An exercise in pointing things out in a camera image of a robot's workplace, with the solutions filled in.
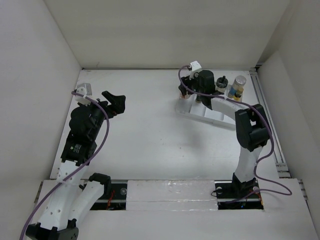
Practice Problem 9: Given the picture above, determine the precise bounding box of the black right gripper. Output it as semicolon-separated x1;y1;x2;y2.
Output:
178;71;205;96

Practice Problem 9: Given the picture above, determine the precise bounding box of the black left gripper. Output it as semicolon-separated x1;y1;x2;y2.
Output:
79;91;125;139

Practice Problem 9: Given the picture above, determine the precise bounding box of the black grinder top salt jar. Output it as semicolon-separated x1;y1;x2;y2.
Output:
216;75;229;94

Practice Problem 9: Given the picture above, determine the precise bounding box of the gold cap yellow label bottle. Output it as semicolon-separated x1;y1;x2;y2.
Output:
233;87;244;102

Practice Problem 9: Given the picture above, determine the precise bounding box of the silver lid blue label shaker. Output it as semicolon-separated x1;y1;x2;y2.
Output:
227;75;247;98

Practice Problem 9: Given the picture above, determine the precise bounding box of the small black cap pepper bottle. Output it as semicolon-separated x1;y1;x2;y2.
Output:
195;95;202;104

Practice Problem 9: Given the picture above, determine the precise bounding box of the white lid pink salt jar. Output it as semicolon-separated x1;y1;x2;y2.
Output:
179;92;190;100

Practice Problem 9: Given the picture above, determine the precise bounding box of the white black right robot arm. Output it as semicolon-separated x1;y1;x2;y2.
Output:
178;70;273;204

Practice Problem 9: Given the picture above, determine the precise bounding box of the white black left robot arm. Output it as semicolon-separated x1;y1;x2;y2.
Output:
21;89;126;240

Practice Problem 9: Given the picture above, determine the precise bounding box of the white divided plastic tray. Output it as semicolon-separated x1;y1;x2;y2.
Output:
175;85;246;130

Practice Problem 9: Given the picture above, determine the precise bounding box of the white foam board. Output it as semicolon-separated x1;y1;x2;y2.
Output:
126;179;218;212

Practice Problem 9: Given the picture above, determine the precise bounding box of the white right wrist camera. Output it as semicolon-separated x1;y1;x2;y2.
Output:
187;61;203;79

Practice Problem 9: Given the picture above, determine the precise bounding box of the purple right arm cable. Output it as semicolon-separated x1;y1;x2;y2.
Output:
178;64;293;203

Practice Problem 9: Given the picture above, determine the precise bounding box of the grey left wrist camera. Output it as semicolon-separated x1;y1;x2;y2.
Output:
75;83;92;105

